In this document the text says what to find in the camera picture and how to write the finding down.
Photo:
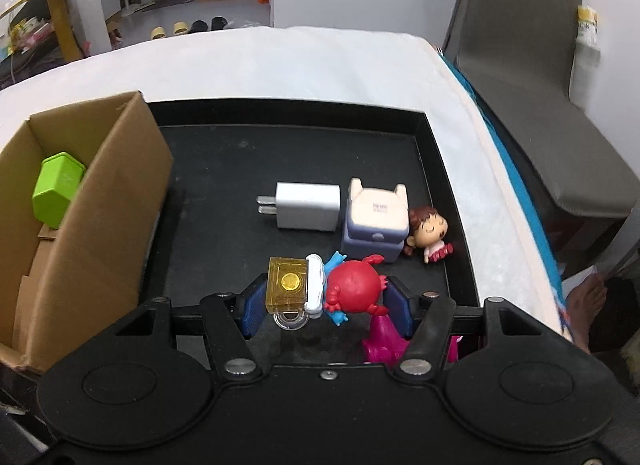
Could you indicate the grey chair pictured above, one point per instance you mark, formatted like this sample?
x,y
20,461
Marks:
x,y
520,45

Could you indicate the red and blue crab toy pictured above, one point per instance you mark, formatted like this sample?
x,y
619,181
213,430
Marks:
x,y
352,287

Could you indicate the person's foot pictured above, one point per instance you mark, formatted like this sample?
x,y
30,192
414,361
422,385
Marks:
x,y
590,305

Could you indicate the black slipper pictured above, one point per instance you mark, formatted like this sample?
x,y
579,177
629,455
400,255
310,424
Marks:
x,y
219,23
199,25

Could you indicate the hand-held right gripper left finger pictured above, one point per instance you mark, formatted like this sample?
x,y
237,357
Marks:
x,y
255,307

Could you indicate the purple and beige case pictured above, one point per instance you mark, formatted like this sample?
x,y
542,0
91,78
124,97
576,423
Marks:
x,y
375,215

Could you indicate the blue sheet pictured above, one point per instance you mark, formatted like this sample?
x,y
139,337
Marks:
x,y
525,205

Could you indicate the white charger plug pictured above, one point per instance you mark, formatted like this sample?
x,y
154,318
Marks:
x,y
305,205

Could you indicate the black tray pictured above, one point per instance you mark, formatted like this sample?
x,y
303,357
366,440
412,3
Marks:
x,y
240,170

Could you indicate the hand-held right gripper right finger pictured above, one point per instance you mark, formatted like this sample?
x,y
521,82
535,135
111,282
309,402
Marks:
x,y
400,307

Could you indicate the yellow and white packet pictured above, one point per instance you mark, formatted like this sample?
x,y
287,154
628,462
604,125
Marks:
x,y
587,27

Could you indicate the white table cover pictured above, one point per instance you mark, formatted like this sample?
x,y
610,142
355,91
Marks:
x,y
300,65

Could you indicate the pink toy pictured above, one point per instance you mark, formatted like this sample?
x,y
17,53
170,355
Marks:
x,y
382,342

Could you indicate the green plastic box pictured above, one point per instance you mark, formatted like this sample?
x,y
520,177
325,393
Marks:
x,y
55,190

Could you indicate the yellow table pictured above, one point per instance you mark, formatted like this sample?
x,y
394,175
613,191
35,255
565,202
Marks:
x,y
65,20

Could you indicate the yellow slipper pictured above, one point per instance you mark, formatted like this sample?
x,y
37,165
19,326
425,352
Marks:
x,y
159,31
180,27

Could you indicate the girl figurine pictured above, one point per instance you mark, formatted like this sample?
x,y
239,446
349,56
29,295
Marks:
x,y
430,230

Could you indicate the brown cardboard box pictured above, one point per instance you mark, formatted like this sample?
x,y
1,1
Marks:
x,y
115,205

